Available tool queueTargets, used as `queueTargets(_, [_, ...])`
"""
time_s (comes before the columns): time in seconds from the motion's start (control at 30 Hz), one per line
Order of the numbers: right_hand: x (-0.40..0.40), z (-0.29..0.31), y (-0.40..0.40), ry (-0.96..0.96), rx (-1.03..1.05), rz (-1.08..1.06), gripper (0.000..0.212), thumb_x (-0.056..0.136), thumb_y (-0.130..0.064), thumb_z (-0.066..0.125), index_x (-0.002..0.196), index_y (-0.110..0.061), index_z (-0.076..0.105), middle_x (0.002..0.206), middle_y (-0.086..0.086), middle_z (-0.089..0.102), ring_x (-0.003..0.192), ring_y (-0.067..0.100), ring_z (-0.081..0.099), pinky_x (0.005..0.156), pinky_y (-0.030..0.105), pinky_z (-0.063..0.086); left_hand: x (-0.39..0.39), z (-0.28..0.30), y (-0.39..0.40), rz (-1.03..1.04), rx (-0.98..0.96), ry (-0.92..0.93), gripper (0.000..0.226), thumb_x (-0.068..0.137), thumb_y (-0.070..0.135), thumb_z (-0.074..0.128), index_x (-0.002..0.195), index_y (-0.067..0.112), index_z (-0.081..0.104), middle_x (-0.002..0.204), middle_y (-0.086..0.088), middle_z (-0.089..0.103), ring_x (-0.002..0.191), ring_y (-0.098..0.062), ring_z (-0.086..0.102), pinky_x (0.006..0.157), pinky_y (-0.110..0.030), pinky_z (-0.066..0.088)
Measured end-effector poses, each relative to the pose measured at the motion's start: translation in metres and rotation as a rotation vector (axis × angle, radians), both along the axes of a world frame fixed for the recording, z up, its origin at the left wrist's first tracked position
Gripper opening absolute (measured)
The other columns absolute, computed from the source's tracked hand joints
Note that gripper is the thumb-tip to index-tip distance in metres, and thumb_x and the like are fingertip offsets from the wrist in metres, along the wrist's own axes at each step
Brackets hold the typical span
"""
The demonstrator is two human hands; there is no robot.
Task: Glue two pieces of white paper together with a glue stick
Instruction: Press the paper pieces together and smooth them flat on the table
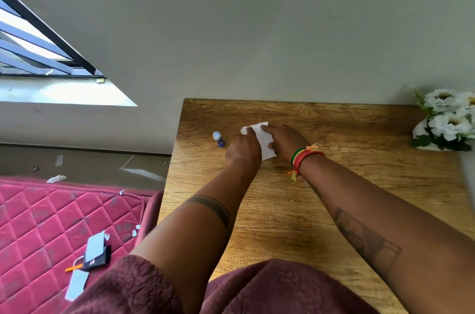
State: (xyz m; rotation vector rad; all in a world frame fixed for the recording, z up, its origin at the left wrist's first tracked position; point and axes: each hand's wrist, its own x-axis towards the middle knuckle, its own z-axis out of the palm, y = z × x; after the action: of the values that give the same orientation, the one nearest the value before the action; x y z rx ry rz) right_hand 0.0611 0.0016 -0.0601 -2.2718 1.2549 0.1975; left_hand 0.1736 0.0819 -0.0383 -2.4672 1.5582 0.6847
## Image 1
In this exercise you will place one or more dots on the black device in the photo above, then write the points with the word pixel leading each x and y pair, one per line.
pixel 99 263

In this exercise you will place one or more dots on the white flower pot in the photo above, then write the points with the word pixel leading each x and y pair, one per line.
pixel 419 130

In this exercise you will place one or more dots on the maroon fleece garment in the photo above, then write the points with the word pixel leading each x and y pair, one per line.
pixel 282 287

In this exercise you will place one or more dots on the person's left hand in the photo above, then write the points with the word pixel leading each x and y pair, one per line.
pixel 245 152

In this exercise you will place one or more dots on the white artificial flowers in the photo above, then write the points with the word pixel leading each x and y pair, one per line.
pixel 449 124

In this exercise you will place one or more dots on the person's left forearm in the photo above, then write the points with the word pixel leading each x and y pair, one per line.
pixel 200 228

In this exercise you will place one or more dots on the person's right hand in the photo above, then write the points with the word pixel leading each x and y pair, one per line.
pixel 287 141

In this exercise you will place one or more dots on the pink quilted mattress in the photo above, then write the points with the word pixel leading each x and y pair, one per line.
pixel 37 221

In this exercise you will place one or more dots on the blue glue stick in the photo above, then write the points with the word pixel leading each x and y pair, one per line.
pixel 219 141

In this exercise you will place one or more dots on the white crumpled floor scrap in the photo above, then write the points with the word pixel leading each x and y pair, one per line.
pixel 56 179

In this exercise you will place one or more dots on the person's right forearm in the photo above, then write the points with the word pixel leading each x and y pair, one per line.
pixel 389 221

